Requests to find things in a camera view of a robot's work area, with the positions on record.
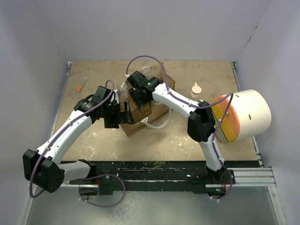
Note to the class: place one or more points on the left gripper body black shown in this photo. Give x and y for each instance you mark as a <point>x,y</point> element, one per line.
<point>112,116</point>

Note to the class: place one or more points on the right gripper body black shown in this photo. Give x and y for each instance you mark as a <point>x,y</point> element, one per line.
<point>138,100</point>

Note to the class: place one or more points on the brown burlap canvas bag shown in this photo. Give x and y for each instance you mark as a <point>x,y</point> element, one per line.
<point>158,109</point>

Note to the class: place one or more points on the tan pump lotion bottle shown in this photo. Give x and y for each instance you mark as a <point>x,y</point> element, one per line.
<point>195,90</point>

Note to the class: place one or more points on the clear amber liquid bottle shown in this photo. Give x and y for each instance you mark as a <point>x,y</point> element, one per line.
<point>146,109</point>

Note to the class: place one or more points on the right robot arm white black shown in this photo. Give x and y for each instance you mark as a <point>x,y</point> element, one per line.
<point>198,115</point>

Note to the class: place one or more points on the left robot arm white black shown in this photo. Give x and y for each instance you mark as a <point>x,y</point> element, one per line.
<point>43,167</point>

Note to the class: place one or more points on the small orange capped tube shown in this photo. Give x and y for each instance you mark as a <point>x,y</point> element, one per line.
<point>82,84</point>

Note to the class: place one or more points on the cream cylinder with orange lid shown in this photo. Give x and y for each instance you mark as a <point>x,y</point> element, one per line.
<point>248,115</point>

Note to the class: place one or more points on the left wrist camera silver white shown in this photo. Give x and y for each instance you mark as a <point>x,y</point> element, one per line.
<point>118,92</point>

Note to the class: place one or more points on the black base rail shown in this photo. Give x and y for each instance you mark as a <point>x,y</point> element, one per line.
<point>106,177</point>

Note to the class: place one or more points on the aluminium frame rail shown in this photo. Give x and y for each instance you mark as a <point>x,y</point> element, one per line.
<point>248,176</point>

